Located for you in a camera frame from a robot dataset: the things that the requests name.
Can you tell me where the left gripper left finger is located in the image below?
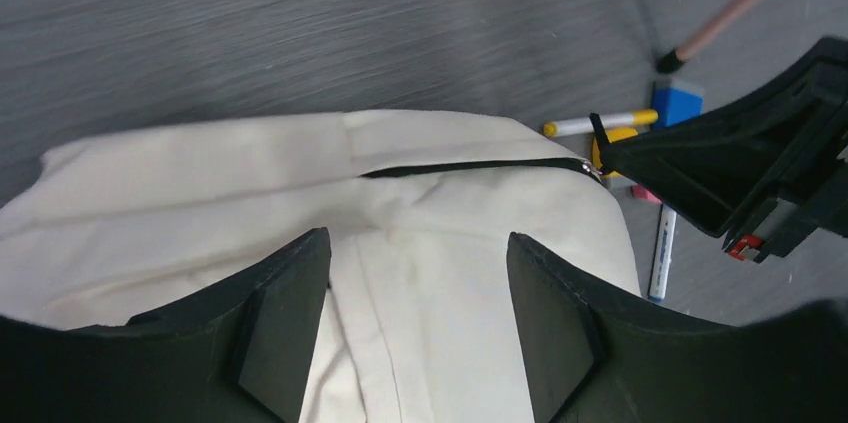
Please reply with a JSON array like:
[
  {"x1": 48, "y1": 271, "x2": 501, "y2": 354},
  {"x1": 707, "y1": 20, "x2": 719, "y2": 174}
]
[{"x1": 1, "y1": 228, "x2": 331, "y2": 422}]

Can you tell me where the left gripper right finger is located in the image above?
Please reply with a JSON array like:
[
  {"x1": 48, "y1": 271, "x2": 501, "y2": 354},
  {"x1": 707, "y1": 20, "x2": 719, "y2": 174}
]
[{"x1": 506, "y1": 233, "x2": 847, "y2": 422}]

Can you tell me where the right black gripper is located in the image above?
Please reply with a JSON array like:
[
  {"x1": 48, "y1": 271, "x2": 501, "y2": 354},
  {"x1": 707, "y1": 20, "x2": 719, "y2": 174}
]
[{"x1": 598, "y1": 36, "x2": 847, "y2": 263}]

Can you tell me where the beige canvas backpack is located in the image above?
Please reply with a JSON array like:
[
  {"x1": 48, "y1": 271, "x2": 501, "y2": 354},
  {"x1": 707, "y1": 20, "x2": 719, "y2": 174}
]
[{"x1": 1, "y1": 110, "x2": 640, "y2": 422}]

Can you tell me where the pink eraser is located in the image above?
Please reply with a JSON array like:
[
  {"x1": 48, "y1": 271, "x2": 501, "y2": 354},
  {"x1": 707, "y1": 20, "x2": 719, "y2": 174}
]
[{"x1": 630, "y1": 185, "x2": 663, "y2": 205}]

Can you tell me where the blue small eraser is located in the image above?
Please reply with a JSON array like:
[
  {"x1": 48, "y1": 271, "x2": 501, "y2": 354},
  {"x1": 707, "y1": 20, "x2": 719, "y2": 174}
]
[{"x1": 651, "y1": 78, "x2": 704, "y2": 130}]

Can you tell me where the blue capped white marker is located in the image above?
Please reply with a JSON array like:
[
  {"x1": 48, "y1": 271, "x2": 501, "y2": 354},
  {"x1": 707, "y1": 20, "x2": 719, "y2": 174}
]
[{"x1": 648, "y1": 204, "x2": 678, "y2": 302}]

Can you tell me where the yellow orange eraser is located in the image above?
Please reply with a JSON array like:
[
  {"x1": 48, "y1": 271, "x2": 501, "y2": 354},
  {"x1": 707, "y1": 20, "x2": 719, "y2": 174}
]
[{"x1": 590, "y1": 127, "x2": 639, "y2": 179}]

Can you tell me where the pink tripod stand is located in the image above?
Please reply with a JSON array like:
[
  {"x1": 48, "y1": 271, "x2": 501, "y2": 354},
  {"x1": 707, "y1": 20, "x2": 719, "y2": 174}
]
[{"x1": 654, "y1": 0, "x2": 760, "y2": 75}]

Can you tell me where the yellow capped white marker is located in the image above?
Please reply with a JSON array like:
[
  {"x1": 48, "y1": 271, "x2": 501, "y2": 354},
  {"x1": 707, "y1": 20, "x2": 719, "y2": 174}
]
[{"x1": 541, "y1": 108, "x2": 660, "y2": 139}]

